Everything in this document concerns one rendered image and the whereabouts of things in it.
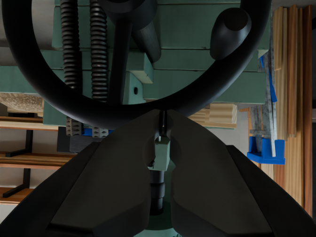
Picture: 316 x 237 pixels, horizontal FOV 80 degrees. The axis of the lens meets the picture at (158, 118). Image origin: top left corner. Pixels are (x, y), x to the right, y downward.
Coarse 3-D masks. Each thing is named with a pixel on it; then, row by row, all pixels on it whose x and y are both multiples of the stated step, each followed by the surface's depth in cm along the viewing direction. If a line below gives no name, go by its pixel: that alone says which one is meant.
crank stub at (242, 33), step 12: (228, 12) 12; (240, 12) 12; (216, 24) 13; (228, 24) 12; (240, 24) 12; (216, 36) 13; (228, 36) 13; (240, 36) 13; (216, 48) 15; (228, 48) 14
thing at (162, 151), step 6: (156, 138) 53; (156, 144) 49; (162, 144) 49; (168, 144) 50; (156, 150) 49; (162, 150) 49; (168, 150) 51; (156, 156) 49; (162, 156) 49; (168, 156) 53; (156, 162) 49; (162, 162) 49; (168, 162) 55; (150, 168) 49; (156, 168) 49; (162, 168) 49
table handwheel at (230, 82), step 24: (24, 0) 21; (120, 0) 18; (144, 0) 18; (264, 0) 17; (24, 24) 21; (120, 24) 19; (144, 24) 21; (264, 24) 18; (24, 48) 20; (120, 48) 20; (144, 48) 30; (240, 48) 17; (24, 72) 20; (48, 72) 21; (120, 72) 20; (216, 72) 18; (240, 72) 18; (48, 96) 20; (72, 96) 20; (120, 96) 20; (168, 96) 19; (192, 96) 18; (216, 96) 18; (96, 120) 19; (120, 120) 19
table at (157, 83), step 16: (48, 64) 30; (80, 64) 29; (128, 64) 28; (144, 64) 28; (0, 80) 42; (16, 80) 41; (144, 80) 35; (160, 80) 37; (176, 80) 37; (192, 80) 37; (240, 80) 36; (256, 80) 35; (144, 96) 38; (160, 96) 37; (224, 96) 36; (240, 96) 36; (256, 96) 35
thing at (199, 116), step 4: (8, 108) 59; (12, 108) 58; (204, 108) 51; (32, 112) 58; (36, 112) 57; (40, 112) 57; (196, 112) 52; (200, 112) 52; (204, 112) 51; (192, 116) 52; (196, 116) 52; (200, 116) 52; (204, 116) 51; (196, 120) 52; (200, 120) 52; (204, 120) 51
